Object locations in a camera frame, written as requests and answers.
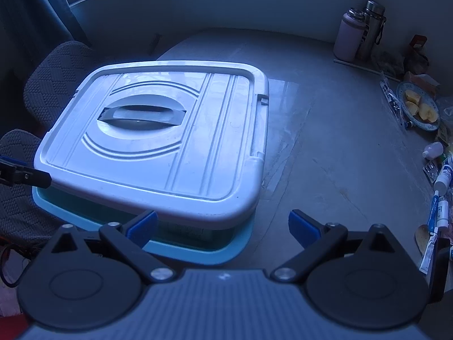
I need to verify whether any teal plastic storage bin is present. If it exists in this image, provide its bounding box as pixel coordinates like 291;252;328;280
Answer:
32;186;254;265

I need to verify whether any white storage bin lid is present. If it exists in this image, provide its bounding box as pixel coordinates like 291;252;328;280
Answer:
34;61;270;230

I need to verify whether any grey quilted sofa cover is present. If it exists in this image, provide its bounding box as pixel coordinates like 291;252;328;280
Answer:
1;41;102;258

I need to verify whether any white bottle with blue label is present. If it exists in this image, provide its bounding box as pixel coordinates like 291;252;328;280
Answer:
433;164;453;197

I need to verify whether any small white round bottle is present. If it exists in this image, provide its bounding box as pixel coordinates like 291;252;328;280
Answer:
422;141;444;160

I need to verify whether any blue curtain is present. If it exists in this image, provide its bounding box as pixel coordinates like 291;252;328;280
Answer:
1;0;91;52

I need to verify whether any silver foil snack package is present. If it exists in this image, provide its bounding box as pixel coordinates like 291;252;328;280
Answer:
379;71;413;130

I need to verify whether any plate of apple slices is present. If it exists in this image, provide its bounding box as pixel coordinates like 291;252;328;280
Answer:
396;81;440;131

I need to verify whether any clear plastic bag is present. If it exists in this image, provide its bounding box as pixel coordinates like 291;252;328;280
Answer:
436;96;453;128

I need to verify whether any dark red box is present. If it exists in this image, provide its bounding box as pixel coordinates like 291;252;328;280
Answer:
403;35;430;75

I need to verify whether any pink water bottle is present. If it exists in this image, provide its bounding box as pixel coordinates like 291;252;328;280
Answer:
333;8;366;62

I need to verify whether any steel thermos flask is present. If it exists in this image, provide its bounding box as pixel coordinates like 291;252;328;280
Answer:
357;0;386;60

